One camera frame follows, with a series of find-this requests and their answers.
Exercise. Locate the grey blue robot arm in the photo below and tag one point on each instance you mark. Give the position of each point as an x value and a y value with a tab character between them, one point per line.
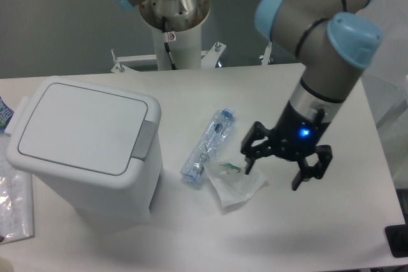
326	36

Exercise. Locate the clear sleeve with paper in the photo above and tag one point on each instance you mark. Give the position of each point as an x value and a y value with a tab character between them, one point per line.
17	216

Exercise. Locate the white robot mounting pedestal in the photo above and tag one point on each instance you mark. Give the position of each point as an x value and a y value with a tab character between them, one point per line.
174	51

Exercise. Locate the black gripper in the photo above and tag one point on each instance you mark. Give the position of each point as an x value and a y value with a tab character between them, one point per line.
294	138

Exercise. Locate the clear crushed plastic bottle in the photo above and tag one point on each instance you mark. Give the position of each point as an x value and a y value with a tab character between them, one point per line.
211	142

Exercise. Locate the black device at edge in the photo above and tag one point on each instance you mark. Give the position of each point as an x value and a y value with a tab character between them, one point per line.
396	236

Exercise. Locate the white plastic trash can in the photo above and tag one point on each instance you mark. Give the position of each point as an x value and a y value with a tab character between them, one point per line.
95	146

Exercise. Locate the blue green drink carton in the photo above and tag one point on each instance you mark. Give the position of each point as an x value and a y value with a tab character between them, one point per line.
6	114

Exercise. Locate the clear plastic wrapper bag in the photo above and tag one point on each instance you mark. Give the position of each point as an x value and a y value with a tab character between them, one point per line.
232	185

